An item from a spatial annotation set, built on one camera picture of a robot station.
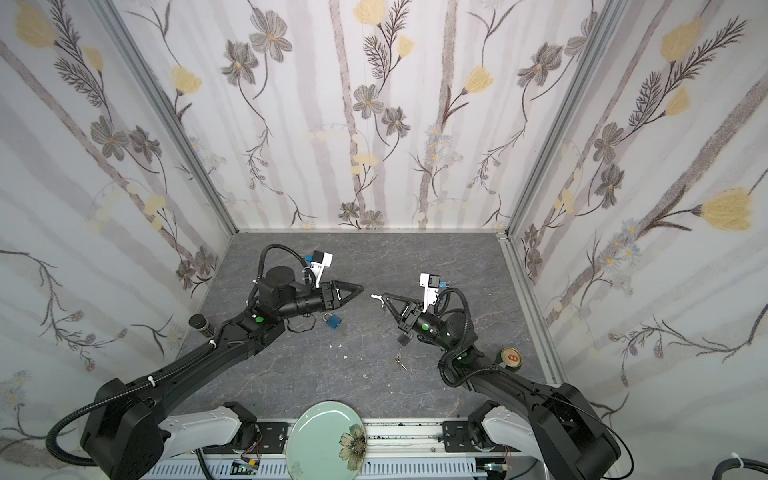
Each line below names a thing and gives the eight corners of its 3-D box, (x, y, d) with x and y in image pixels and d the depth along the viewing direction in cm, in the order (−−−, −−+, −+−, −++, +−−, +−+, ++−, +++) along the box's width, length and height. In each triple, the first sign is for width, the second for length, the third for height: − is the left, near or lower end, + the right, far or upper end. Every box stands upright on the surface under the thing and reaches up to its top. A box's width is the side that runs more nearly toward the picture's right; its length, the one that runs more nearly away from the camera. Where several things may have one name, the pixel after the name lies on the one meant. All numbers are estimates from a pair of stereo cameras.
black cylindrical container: (202, 338, 93) (186, 324, 85) (207, 328, 95) (191, 313, 87) (214, 338, 93) (199, 324, 85) (218, 328, 95) (204, 313, 87)
